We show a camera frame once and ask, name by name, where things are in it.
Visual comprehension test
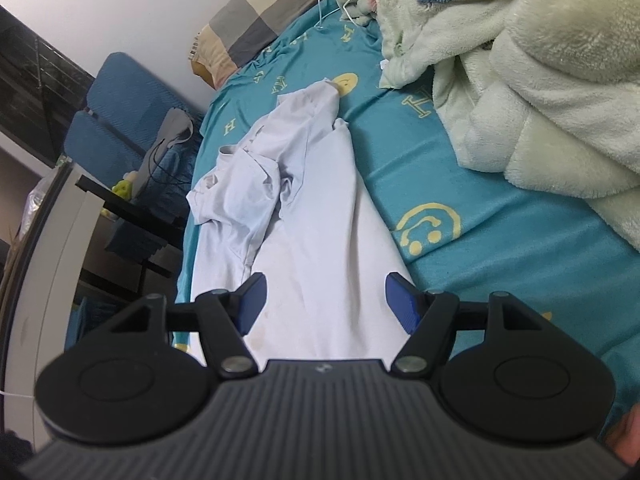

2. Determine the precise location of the white t-shirt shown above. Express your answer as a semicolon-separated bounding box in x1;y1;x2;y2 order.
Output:
188;80;408;364

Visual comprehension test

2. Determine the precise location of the person's right hand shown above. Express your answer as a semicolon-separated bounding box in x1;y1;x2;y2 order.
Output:
604;404;640;466

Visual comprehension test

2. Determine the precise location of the teal patterned bed sheet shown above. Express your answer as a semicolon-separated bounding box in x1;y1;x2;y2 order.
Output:
64;0;640;426

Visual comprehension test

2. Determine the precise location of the yellow green plush toy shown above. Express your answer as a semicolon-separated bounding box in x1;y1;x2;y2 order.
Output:
101;170;138;221

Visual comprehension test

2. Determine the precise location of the grey folded cloth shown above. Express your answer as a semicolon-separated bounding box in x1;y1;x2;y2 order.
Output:
132;107;194;197

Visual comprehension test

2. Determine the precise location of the blue covered chair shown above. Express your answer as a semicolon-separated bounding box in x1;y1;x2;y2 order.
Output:
63;110;157;190
86;52;203;152

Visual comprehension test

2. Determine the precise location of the clear plastic bag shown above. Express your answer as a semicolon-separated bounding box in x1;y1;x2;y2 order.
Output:
6;169;56;262

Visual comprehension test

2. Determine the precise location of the green and pink blanket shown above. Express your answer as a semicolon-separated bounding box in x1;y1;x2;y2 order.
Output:
336;0;639;245

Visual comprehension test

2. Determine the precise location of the window with metal grille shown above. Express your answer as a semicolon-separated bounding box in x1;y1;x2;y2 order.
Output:
0;9;94;166

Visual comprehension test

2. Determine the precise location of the plaid pillow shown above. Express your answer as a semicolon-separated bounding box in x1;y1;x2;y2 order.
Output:
189;0;320;90

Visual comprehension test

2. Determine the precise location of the black cable on chair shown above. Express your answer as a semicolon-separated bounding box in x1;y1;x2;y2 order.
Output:
148;127;196;191

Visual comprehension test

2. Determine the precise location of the white desk with black frame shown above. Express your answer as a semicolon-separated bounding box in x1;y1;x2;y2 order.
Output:
1;162;183;448

